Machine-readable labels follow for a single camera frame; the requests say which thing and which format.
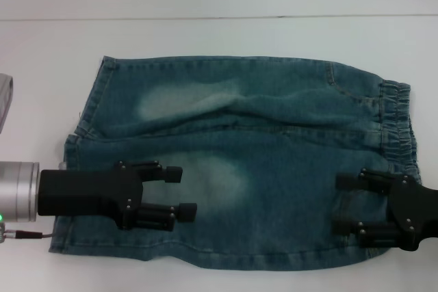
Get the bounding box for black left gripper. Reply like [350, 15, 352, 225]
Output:
[36, 159, 198, 231]

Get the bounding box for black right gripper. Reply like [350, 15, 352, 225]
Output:
[334, 168, 438, 251]

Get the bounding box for blue denim shorts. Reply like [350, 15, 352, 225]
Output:
[49, 54, 422, 271]

